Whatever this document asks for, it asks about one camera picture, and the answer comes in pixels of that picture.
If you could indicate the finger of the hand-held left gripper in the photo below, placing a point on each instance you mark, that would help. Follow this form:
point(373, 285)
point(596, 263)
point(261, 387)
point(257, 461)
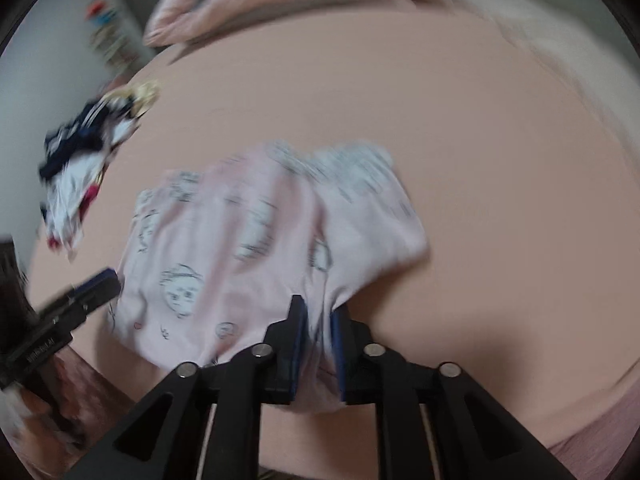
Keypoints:
point(92, 292)

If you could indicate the yellow cloth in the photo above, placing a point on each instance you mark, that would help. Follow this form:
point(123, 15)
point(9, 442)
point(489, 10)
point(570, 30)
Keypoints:
point(140, 94)

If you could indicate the beige blanket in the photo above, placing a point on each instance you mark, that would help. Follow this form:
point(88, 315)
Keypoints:
point(570, 50)

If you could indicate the pink cartoon print pants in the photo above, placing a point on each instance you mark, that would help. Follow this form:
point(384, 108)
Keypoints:
point(240, 260)

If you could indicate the bed with pink sheet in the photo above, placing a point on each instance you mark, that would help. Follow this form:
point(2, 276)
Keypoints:
point(490, 185)

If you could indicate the colourful plush toy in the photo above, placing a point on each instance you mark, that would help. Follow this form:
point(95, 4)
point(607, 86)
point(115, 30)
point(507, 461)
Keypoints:
point(102, 12)

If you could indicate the pile of mixed clothes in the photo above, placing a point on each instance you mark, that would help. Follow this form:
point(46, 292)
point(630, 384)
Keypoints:
point(82, 175)

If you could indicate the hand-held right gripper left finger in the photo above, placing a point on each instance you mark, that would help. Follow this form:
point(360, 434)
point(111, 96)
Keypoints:
point(298, 342)

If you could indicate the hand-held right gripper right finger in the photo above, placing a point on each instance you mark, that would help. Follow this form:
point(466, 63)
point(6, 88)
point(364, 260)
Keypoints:
point(340, 352)

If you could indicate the pink fluffy blanket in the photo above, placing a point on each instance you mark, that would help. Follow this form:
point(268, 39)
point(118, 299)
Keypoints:
point(595, 440)

